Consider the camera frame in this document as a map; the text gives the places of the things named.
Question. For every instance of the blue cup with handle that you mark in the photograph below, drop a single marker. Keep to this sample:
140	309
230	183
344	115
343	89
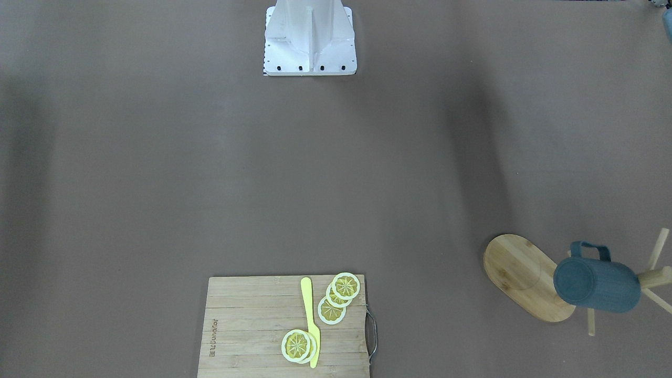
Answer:
589	278

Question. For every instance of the wooden cup storage rack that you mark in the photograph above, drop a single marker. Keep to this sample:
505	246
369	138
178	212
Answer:
525	274

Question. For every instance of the lemon slice middle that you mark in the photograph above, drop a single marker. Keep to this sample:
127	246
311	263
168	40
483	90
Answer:
334	300

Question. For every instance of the yellow plastic knife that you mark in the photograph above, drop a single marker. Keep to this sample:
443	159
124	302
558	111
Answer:
308	298

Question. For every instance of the bamboo cutting board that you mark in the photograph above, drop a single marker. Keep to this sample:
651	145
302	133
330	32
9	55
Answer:
246	318

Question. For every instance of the lemon slice on knife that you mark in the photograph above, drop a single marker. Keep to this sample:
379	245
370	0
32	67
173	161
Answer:
295	345

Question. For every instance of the lemon slice under knife slice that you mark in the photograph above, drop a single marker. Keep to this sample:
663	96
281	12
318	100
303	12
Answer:
313	344

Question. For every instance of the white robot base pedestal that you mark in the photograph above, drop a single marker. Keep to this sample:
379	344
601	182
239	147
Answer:
309	38

